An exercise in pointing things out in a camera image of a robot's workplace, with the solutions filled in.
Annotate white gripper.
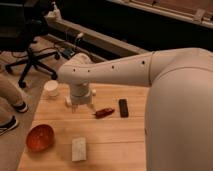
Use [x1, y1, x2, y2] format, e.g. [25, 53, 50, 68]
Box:
[69, 83, 95, 113]

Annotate black eraser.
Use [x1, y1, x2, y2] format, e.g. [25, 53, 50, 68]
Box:
[119, 99, 129, 118]

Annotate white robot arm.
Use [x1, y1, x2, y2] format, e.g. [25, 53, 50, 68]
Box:
[58, 48, 213, 171]

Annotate white sponge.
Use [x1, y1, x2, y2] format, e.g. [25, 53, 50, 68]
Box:
[72, 137, 86, 162]

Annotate white paper cup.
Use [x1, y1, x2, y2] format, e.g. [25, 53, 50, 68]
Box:
[44, 80, 59, 97]

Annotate orange bowl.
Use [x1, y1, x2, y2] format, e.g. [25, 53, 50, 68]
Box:
[26, 124, 55, 152]

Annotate black sneaker far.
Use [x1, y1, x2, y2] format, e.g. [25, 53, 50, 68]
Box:
[13, 102, 28, 113]

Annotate black sneaker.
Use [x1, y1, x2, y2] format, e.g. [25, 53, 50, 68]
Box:
[13, 102, 28, 113]
[0, 116, 19, 136]

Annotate person leg beige trousers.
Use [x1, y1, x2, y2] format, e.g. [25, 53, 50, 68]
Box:
[0, 75, 24, 106]

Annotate black sneaker near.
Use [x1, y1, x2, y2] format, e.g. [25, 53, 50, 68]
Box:
[0, 116, 19, 136]

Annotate white spray bottle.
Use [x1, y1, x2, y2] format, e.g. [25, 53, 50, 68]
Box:
[47, 1, 62, 20]

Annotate black office chair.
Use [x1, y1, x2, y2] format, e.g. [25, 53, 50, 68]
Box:
[0, 0, 60, 88]

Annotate power strip with cables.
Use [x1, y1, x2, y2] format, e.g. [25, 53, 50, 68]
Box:
[59, 32, 85, 61]

